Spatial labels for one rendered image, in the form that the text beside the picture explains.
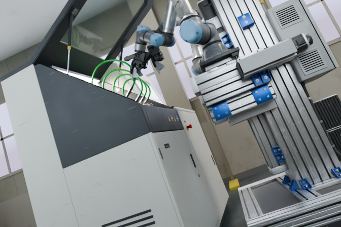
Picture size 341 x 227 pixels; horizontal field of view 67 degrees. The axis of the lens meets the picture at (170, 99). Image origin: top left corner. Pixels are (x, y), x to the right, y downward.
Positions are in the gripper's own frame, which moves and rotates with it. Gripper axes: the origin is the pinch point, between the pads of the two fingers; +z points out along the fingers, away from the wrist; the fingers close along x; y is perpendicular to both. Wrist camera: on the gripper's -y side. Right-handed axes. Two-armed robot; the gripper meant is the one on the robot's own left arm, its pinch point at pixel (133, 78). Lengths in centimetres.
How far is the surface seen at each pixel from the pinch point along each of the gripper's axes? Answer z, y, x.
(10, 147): 222, -277, 82
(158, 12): -29, -126, 233
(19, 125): 35, -44, -52
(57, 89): 7.5, -25.9, -39.9
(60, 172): 48, -5, -54
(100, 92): 1.3, 2.7, -35.0
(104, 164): 35, 20, -47
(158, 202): 40, 55, -46
